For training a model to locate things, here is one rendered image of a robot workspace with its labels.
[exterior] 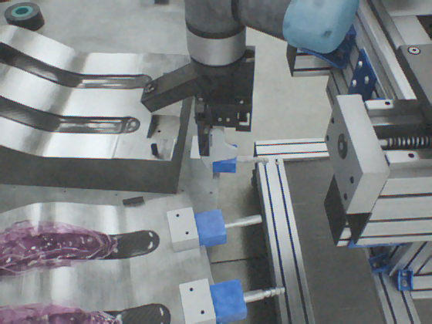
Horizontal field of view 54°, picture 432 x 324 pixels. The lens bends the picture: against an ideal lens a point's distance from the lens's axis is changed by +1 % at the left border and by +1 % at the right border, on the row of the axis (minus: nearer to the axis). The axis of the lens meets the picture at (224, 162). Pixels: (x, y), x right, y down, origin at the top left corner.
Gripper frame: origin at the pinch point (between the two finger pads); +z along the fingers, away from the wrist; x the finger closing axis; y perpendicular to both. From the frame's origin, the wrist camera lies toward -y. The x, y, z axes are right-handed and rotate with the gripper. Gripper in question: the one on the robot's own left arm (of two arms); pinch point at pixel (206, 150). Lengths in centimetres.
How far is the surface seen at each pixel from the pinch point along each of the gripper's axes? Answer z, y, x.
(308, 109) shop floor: 85, 37, 100
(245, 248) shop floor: 85, 9, 26
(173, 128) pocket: -1.7, -5.8, 3.1
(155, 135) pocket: -1.7, -8.6, 1.4
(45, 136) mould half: -4.0, -25.3, -1.8
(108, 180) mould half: 1.8, -15.6, -5.9
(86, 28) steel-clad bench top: 4, -32, 41
